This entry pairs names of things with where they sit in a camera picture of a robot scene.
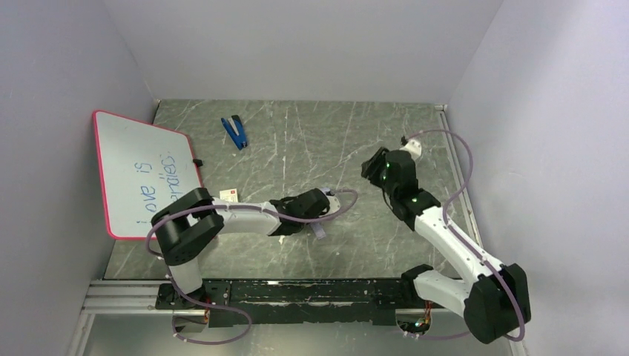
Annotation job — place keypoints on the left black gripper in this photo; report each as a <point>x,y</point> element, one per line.
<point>320,202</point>

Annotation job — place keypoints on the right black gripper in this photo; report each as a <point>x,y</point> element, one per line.
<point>374,167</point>

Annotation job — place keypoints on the lavender folding umbrella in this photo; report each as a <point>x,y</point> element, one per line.
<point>317,227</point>

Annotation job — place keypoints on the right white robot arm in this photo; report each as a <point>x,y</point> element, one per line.
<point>491,297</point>

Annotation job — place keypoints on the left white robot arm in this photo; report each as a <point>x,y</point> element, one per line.
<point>184,228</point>

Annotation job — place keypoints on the small beige box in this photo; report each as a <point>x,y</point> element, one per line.
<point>229,195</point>

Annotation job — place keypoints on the blue stapler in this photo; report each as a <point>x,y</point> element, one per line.
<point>235,130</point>

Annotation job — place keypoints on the pink framed whiteboard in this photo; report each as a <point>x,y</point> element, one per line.
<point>143,168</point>

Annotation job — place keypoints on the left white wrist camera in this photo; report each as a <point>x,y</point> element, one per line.
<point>334,205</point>

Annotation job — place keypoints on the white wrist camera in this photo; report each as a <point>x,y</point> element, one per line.
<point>412,146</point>
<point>334,205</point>

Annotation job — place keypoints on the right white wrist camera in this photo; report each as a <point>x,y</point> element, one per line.
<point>412,146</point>

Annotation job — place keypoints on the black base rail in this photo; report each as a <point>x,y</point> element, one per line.
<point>231,302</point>

